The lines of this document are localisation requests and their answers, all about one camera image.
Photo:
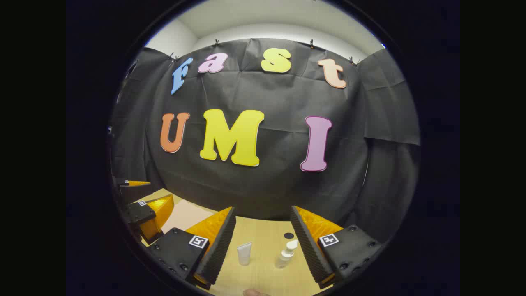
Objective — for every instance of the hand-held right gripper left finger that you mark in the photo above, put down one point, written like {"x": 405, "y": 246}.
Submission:
{"x": 218, "y": 250}

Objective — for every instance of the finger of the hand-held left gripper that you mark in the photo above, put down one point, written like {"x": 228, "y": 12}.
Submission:
{"x": 139, "y": 213}
{"x": 131, "y": 192}

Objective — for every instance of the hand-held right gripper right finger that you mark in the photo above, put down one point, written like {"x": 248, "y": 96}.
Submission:
{"x": 312, "y": 250}

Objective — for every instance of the white skin care tube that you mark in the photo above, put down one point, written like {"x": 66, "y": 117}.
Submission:
{"x": 245, "y": 253}

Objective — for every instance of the clear spray bottle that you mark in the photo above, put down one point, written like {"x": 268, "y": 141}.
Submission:
{"x": 284, "y": 258}

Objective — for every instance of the black backdrop cloth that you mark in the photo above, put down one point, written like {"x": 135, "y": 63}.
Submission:
{"x": 279, "y": 185}

